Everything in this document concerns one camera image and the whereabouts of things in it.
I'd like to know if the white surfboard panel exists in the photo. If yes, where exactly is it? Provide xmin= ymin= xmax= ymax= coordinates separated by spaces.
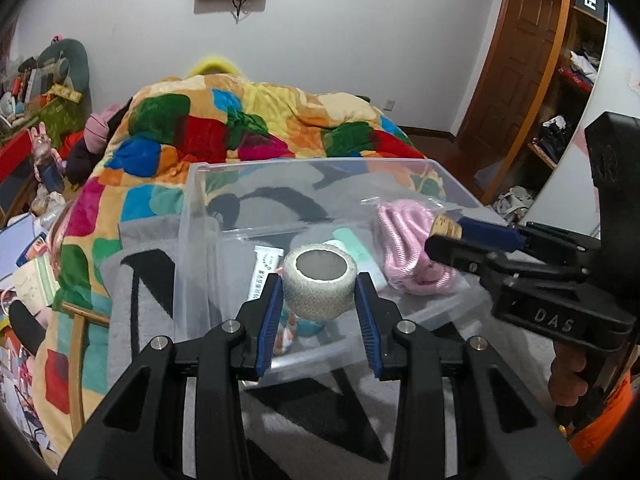
xmin=519 ymin=4 xmax=640 ymax=236

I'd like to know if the pink white small tube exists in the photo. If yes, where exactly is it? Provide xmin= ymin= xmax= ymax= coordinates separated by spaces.
xmin=272 ymin=309 xmax=297 ymax=356

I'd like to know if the pink rope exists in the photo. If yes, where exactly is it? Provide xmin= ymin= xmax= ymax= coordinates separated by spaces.
xmin=360 ymin=195 xmax=471 ymax=296

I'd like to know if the colourful patchwork blanket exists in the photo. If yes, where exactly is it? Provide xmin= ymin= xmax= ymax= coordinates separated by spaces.
xmin=32 ymin=75 xmax=418 ymax=453

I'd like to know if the brown wooden door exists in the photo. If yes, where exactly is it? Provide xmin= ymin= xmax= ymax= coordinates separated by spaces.
xmin=456 ymin=0 xmax=572 ymax=201

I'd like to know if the blue tape roll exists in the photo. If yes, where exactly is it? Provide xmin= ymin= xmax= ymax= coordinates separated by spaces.
xmin=288 ymin=312 xmax=326 ymax=338

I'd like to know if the pink bunny toy bottle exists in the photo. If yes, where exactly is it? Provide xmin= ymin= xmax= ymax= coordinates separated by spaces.
xmin=29 ymin=122 xmax=65 ymax=194

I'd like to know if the person's right hand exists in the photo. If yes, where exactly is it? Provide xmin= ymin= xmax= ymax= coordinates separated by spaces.
xmin=548 ymin=351 xmax=588 ymax=408

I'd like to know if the wooden shelf unit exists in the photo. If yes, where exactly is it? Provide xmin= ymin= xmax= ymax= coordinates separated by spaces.
xmin=491 ymin=0 xmax=612 ymax=172

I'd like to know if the pink knitted hat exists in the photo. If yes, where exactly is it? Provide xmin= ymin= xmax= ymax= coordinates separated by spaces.
xmin=84 ymin=103 xmax=127 ymax=155

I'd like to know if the white bandage roll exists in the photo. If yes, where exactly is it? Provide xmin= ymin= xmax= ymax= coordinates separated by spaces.
xmin=281 ymin=244 xmax=357 ymax=322

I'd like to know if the grey neck pillow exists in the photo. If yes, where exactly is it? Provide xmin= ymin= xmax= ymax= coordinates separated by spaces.
xmin=18 ymin=38 xmax=90 ymax=103

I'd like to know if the green patterned box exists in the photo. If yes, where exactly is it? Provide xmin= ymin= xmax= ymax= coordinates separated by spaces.
xmin=25 ymin=96 xmax=86 ymax=139

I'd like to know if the red box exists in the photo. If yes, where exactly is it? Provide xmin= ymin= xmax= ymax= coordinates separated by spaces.
xmin=0 ymin=129 xmax=32 ymax=182

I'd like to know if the blue white booklet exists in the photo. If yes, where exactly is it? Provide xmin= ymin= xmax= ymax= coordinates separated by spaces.
xmin=0 ymin=214 xmax=36 ymax=278

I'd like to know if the clear plastic storage box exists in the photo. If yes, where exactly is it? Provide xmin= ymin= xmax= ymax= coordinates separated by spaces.
xmin=174 ymin=158 xmax=498 ymax=384

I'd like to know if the yellow pillow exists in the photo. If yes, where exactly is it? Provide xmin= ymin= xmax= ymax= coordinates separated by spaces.
xmin=189 ymin=56 xmax=242 ymax=77

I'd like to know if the cork eraser block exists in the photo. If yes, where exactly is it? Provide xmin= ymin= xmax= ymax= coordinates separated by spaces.
xmin=430 ymin=214 xmax=462 ymax=240

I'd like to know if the wooden T-shaped stick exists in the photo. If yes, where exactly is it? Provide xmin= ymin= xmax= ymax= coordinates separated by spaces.
xmin=61 ymin=301 xmax=110 ymax=437

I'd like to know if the white toothpaste tube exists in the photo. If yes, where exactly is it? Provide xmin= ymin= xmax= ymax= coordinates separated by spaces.
xmin=247 ymin=245 xmax=284 ymax=300

